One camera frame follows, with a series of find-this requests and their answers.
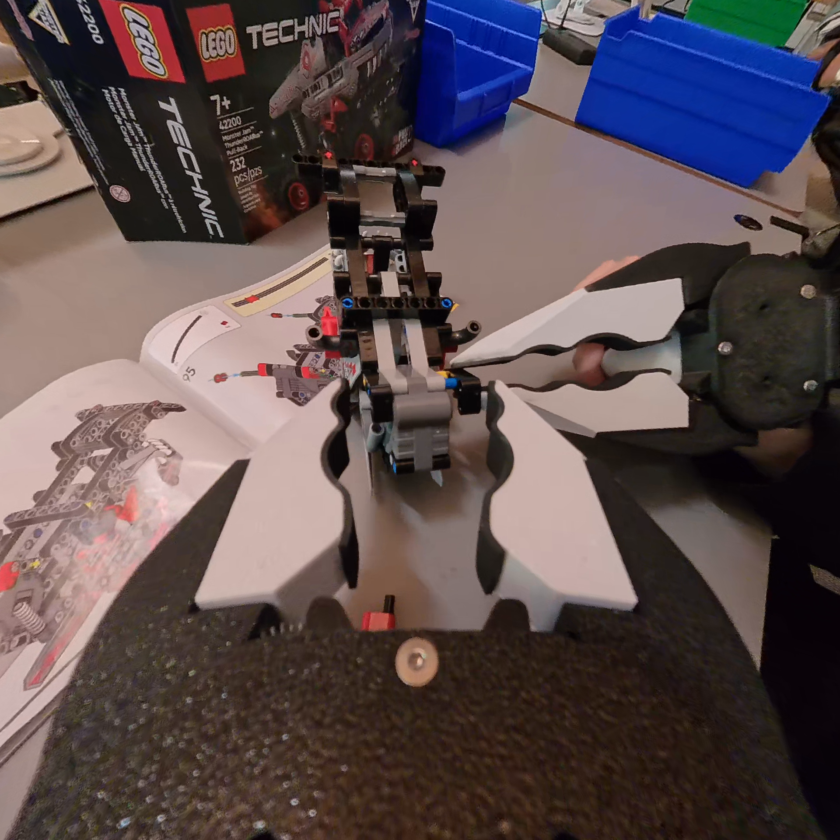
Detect open instruction booklet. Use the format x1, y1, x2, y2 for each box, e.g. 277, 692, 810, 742
0, 246, 368, 765

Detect black grey toy truck chassis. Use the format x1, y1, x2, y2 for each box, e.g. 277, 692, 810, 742
292, 150, 483, 490

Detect large blue storage bin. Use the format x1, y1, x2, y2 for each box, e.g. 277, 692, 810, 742
576, 7, 831, 188

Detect person's black clothing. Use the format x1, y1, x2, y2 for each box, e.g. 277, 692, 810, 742
761, 525, 840, 831

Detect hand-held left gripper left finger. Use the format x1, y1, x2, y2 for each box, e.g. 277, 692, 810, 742
195, 379, 361, 624

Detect black connector with blue pin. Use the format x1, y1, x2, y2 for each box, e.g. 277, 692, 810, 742
443, 375, 492, 416

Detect small blue storage bin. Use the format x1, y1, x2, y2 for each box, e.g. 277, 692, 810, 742
415, 0, 542, 148

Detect green storage bin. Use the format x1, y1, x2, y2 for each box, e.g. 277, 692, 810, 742
686, 0, 808, 47

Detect person's right hand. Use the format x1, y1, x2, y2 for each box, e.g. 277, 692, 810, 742
570, 256, 641, 389

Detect grey desk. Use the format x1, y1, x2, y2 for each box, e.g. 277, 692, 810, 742
0, 98, 808, 788

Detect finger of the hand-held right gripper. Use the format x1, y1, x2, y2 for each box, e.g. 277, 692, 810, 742
451, 277, 685, 370
512, 369, 691, 439

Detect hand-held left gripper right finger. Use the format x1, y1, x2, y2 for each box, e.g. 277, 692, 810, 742
476, 379, 639, 632

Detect black toy set box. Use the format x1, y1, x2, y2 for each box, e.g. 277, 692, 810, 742
0, 0, 427, 245

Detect person's right forearm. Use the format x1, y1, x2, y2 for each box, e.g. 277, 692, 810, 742
735, 394, 840, 546

